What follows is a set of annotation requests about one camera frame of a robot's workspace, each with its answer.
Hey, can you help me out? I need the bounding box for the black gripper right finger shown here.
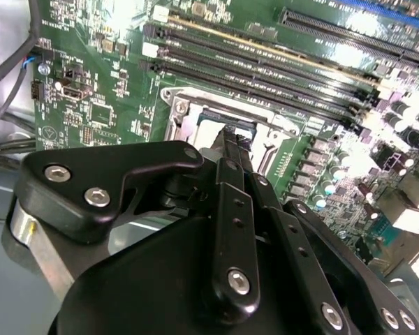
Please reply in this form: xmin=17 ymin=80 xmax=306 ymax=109
xmin=235 ymin=132 xmax=419 ymax=335

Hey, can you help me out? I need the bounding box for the metal socket cover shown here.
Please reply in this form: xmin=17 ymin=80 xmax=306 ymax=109
xmin=166 ymin=96 xmax=294 ymax=172

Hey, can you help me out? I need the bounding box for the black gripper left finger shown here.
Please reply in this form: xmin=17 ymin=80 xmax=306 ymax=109
xmin=14 ymin=124 xmax=262 ymax=316

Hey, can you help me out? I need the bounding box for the metal locking lever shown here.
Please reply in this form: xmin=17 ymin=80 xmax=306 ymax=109
xmin=195 ymin=100 xmax=301 ymax=135

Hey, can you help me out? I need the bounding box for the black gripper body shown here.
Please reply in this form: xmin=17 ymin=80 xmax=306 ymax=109
xmin=45 ymin=214 xmax=321 ymax=335

